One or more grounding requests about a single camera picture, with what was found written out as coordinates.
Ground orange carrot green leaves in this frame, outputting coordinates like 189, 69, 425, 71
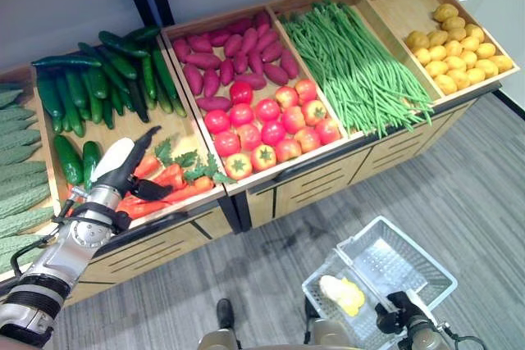
65, 184, 89, 216
116, 196, 170, 220
153, 151, 200, 187
162, 185, 202, 203
184, 152, 237, 194
133, 139, 176, 179

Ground red tomato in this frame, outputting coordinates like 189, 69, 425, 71
294, 78, 317, 103
224, 152, 253, 181
229, 102, 256, 128
212, 130, 241, 158
229, 81, 254, 106
203, 109, 231, 135
260, 120, 287, 147
294, 126, 322, 154
236, 123, 263, 152
314, 117, 342, 146
250, 144, 277, 173
275, 138, 303, 163
301, 99, 328, 127
254, 98, 281, 123
274, 86, 299, 109
281, 106, 307, 134

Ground white plastic shopping basket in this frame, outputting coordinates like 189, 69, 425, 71
302, 215, 459, 350

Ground dark left robot foot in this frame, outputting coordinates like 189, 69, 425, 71
216, 298, 235, 330

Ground green long beans bunch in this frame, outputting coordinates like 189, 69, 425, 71
278, 0, 435, 140

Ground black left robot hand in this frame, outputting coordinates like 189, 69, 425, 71
89, 125, 173, 202

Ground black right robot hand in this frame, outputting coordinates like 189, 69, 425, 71
375, 290, 427, 337

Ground pale green bitter gourd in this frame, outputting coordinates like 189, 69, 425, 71
0, 89, 24, 109
0, 249, 32, 273
0, 143, 43, 166
0, 234, 46, 257
0, 107, 36, 122
0, 184, 51, 219
0, 160, 48, 182
0, 119, 39, 134
0, 171, 50, 200
0, 129, 42, 151
0, 206, 55, 239

